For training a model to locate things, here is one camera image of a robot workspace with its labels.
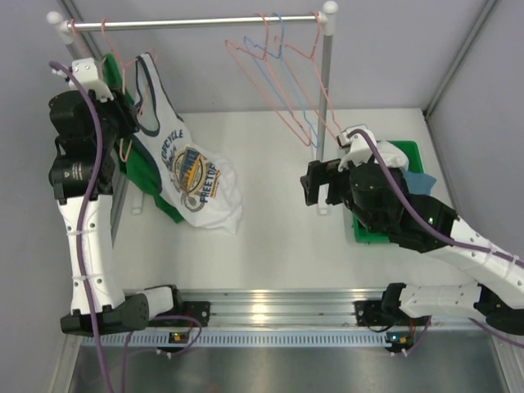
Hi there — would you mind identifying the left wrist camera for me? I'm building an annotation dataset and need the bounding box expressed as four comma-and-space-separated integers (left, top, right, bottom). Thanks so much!
69, 57, 115, 103

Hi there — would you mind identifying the green plastic bin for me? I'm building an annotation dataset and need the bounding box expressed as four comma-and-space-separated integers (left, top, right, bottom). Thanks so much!
343, 140, 424, 244

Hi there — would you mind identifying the white garment in bin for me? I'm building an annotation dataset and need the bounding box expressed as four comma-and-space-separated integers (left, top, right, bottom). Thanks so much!
377, 141, 409, 169

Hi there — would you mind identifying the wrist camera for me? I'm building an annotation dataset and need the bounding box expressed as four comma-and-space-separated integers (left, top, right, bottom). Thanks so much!
69, 57, 115, 103
337, 124, 377, 172

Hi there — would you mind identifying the clothes rack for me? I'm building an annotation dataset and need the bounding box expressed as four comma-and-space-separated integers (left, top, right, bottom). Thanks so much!
56, 12, 325, 213

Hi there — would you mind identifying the white navy-trimmed tank top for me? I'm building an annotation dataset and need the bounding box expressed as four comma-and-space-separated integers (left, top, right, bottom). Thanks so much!
133, 52, 242, 234

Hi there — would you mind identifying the pink hanger with green top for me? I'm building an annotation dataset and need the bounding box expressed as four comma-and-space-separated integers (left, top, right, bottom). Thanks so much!
70, 18, 132, 163

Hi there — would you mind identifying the green tank top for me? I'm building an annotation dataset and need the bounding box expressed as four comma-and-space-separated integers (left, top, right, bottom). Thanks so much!
102, 53, 183, 224

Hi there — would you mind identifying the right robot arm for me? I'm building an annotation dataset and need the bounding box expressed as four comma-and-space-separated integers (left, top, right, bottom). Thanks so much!
300, 159, 523, 336

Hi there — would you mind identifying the perforated cable duct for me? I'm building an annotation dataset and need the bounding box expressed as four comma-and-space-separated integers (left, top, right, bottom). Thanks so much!
101, 329, 413, 348

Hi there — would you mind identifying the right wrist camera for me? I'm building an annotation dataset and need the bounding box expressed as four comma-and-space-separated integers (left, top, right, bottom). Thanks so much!
337, 124, 377, 172

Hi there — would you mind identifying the blue garment in bin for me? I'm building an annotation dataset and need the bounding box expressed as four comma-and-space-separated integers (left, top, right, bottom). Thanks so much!
401, 169, 436, 195

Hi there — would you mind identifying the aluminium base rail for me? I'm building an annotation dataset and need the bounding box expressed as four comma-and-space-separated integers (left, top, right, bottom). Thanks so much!
181, 288, 383, 330

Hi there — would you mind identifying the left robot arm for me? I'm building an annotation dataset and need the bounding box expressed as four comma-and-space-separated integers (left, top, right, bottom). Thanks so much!
48, 89, 185, 337

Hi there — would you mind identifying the blue wire hanger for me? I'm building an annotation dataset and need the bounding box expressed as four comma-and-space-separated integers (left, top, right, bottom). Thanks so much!
243, 23, 318, 147

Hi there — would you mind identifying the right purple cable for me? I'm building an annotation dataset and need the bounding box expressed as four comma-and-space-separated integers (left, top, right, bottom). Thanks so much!
346, 128, 524, 263

